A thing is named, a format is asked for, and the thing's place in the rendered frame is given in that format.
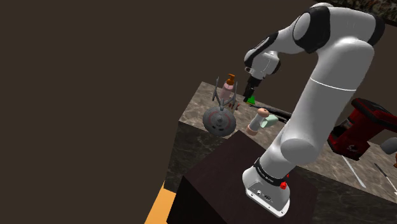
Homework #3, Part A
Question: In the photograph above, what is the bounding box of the pink soap dispenser bottle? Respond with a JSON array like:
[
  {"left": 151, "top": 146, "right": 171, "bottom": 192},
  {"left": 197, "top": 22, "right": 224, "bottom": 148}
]
[{"left": 219, "top": 73, "right": 237, "bottom": 102}]

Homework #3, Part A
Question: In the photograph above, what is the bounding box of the mint green sponge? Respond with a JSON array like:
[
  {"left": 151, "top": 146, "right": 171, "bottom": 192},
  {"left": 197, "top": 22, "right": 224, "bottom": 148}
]
[{"left": 260, "top": 113, "right": 279, "bottom": 129}]

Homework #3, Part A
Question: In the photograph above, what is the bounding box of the dark robot stand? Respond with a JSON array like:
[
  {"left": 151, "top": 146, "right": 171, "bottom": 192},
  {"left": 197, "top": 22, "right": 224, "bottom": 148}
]
[{"left": 166, "top": 130, "right": 319, "bottom": 224}]

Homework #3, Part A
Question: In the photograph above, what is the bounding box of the grey spaceship model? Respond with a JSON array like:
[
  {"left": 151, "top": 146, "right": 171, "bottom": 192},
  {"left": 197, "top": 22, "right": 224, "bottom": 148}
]
[{"left": 202, "top": 76, "right": 239, "bottom": 137}]

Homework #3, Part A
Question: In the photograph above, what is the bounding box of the wooden pepper mill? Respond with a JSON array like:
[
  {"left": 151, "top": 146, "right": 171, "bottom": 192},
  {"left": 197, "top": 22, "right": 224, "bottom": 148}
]
[{"left": 246, "top": 108, "right": 270, "bottom": 136}]

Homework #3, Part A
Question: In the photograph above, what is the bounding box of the white knife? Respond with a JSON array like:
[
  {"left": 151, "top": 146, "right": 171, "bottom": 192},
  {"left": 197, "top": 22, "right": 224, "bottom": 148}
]
[{"left": 341, "top": 155, "right": 367, "bottom": 189}]

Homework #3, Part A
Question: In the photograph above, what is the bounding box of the marble kitchen counter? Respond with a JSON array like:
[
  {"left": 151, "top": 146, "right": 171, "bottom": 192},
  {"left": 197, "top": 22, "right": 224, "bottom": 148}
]
[{"left": 164, "top": 81, "right": 397, "bottom": 224}]

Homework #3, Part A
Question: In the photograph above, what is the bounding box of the black handled knife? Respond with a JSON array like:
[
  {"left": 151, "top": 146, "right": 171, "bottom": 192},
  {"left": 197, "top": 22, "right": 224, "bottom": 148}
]
[{"left": 373, "top": 162, "right": 397, "bottom": 196}]

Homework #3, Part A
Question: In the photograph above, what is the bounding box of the grey round object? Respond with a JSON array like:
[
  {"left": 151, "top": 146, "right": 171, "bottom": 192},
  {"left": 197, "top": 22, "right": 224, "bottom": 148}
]
[{"left": 380, "top": 137, "right": 397, "bottom": 155}]

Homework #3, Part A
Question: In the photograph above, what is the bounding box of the long black tool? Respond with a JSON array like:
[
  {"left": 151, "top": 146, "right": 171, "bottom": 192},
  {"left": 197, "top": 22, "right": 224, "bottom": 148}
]
[{"left": 248, "top": 103, "right": 293, "bottom": 122}]

